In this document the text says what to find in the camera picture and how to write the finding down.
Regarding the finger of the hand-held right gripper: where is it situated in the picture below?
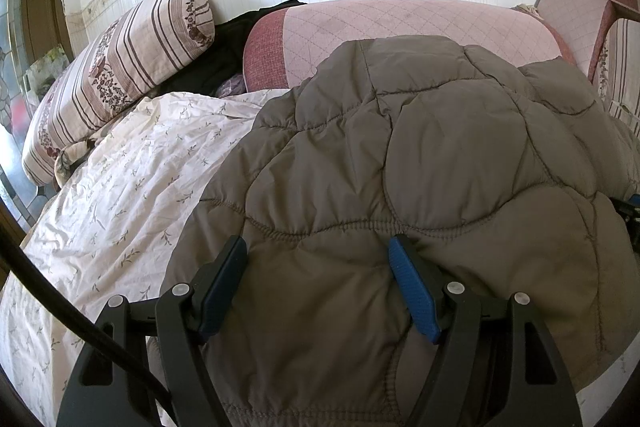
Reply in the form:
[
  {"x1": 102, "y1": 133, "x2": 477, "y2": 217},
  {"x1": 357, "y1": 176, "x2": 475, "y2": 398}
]
[{"x1": 612, "y1": 193, "x2": 640, "y2": 228}]

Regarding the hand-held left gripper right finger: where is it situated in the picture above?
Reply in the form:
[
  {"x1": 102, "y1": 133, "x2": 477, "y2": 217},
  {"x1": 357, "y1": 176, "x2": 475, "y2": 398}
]
[{"x1": 389, "y1": 234, "x2": 583, "y2": 427}]

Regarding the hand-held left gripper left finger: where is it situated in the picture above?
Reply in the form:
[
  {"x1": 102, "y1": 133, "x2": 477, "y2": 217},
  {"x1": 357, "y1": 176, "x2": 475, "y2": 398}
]
[{"x1": 56, "y1": 235, "x2": 248, "y2": 427}]

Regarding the olive quilted hooded jacket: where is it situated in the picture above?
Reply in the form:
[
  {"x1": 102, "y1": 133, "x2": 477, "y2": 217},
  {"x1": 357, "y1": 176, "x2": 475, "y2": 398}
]
[{"x1": 150, "y1": 34, "x2": 640, "y2": 427}]

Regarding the white floral bed sheet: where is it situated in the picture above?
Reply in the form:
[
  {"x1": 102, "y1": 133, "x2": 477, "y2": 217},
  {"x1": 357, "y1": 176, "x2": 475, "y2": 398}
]
[{"x1": 0, "y1": 89, "x2": 293, "y2": 427}]

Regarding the striped cushion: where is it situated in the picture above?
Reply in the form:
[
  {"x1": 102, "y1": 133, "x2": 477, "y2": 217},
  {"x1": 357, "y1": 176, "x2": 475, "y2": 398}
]
[{"x1": 597, "y1": 18, "x2": 640, "y2": 138}]

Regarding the folded pink red cushion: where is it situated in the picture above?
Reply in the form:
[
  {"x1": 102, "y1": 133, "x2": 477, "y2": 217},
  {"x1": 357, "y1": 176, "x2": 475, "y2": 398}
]
[{"x1": 535, "y1": 0, "x2": 640, "y2": 82}]

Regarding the black cloth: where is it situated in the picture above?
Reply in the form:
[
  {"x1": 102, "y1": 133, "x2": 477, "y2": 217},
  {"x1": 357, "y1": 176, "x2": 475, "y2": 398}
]
[{"x1": 160, "y1": 0, "x2": 308, "y2": 98}]

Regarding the striped floral pillow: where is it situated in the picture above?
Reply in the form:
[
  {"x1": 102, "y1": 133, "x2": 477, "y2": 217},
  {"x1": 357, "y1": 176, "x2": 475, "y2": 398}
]
[{"x1": 22, "y1": 0, "x2": 216, "y2": 186}]

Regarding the large pink red cushion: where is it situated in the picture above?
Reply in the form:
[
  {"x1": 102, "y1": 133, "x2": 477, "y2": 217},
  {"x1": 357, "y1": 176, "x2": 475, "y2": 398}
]
[{"x1": 242, "y1": 0, "x2": 576, "y2": 92}]

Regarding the black cable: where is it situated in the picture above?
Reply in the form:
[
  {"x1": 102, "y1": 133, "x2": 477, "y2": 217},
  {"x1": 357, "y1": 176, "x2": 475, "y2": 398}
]
[{"x1": 0, "y1": 232, "x2": 173, "y2": 418}]

